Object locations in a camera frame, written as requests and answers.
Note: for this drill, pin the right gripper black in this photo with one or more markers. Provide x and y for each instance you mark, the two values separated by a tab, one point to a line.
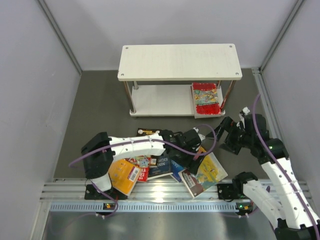
227	124

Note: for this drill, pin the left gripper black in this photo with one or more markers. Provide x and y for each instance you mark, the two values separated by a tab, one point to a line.
190	164

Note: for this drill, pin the blue Jane Eyre book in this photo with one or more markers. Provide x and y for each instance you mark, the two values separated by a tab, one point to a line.
176	168

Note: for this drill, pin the yellow brown paperback book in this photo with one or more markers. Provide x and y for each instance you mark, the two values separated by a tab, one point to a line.
209	173

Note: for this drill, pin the red white book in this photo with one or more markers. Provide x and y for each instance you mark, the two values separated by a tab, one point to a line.
197	113

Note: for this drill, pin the red comic cover book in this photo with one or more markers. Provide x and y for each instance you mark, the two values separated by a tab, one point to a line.
207	98

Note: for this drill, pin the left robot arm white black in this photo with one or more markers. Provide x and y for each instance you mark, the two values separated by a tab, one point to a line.
102	151

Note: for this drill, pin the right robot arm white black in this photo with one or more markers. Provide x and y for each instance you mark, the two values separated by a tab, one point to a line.
290	215

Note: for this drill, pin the dark blue Nineteen Eighty-Four book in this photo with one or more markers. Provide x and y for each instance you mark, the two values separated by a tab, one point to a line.
162	168

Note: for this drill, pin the red treehouse book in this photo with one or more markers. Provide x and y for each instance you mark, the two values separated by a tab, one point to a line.
143	162

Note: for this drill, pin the black treehouse book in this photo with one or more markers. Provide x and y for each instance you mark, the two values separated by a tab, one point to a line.
146	132

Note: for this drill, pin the orange yellow book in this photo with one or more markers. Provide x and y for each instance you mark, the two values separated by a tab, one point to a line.
124	176

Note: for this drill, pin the white two-tier shelf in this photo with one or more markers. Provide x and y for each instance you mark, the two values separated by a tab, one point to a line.
158	77

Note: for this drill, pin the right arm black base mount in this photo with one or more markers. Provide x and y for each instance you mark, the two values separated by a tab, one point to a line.
228	192

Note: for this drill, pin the aluminium rail base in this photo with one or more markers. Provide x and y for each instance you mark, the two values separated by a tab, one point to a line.
157	195

